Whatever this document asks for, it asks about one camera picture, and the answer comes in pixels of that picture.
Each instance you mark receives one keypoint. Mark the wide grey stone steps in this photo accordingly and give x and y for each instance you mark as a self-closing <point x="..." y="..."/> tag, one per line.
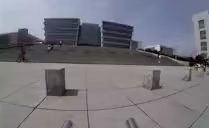
<point x="92" y="55"/>

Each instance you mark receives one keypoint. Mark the large grey banded building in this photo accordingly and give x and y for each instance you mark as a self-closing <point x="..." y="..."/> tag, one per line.
<point x="88" y="33"/>

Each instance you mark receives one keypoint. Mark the robot's own part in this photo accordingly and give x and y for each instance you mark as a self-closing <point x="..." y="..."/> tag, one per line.
<point x="132" y="123"/>
<point x="67" y="124"/>

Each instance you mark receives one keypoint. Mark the square concrete block bollard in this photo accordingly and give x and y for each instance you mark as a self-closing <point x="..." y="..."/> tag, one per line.
<point x="188" y="74"/>
<point x="55" y="82"/>
<point x="152" y="79"/>

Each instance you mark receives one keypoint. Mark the person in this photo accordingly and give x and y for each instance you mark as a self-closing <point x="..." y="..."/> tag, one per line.
<point x="22" y="53"/>

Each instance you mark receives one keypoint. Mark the pale concrete slab plaza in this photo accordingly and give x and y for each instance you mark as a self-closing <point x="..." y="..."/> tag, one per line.
<point x="112" y="93"/>

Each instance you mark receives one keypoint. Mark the white building with windows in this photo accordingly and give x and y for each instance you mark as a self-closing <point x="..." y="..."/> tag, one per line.
<point x="205" y="35"/>

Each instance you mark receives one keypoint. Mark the low white building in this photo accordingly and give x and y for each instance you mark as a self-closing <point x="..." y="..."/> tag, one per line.
<point x="160" y="49"/>

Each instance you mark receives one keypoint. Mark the low reddish building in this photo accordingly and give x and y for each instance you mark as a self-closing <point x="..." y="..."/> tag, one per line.
<point x="13" y="39"/>

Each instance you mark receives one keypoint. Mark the dark bushes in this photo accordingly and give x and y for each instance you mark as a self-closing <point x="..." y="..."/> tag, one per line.
<point x="199" y="60"/>

